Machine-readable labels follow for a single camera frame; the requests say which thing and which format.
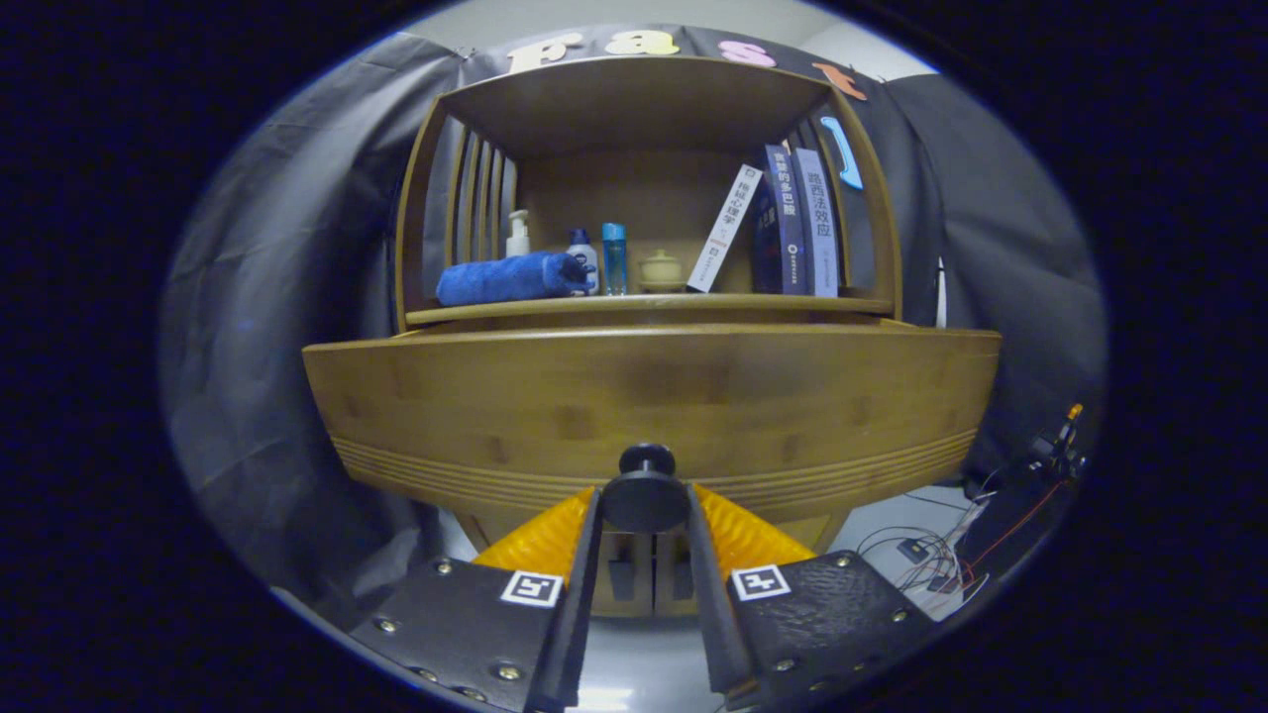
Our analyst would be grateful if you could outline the tangle of cables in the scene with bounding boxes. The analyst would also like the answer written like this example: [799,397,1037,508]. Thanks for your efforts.
[857,475,1002,595]

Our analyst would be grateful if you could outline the dark equipment with orange tip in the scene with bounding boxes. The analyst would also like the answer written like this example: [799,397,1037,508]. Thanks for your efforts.
[956,401,1091,585]

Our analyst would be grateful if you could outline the clear blue bottle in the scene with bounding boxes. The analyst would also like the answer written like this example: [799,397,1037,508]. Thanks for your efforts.
[602,223,629,297]

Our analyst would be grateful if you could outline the wooden cabinet door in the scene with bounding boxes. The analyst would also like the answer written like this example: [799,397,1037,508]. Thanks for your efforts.
[654,510,853,617]
[461,507,655,617]

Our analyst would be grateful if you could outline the white book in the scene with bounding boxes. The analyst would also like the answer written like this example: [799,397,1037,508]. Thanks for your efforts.
[686,164,765,294]

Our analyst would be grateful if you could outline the wooden cabinet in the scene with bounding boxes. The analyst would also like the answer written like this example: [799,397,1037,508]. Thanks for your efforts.
[394,54,904,620]

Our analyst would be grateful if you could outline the pale blue book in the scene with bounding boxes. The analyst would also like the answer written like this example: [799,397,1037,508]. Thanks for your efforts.
[792,148,841,298]

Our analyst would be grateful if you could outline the wooden drawer with black knob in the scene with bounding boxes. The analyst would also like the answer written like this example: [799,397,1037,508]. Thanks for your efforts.
[302,319,1004,536]

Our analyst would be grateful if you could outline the dark blue book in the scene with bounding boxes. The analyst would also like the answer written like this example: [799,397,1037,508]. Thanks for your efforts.
[750,146,807,296]

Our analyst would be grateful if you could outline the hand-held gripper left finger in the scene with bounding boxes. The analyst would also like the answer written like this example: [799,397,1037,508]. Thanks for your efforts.
[347,485,605,713]

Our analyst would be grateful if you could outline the wooden countertop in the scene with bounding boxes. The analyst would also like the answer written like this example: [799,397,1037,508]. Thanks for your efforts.
[404,290,895,328]

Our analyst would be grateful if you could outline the white bottle with blue cap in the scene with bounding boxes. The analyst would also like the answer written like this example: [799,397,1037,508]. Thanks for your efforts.
[567,229,600,296]

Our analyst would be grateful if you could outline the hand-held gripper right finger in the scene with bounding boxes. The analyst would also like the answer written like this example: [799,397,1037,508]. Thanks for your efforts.
[684,482,937,709]

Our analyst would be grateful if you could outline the blue folded towel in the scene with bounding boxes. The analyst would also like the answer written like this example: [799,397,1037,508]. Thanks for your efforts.
[436,251,593,307]

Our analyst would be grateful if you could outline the beige lidded cup with saucer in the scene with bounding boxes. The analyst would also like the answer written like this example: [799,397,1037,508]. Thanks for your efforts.
[636,250,687,294]

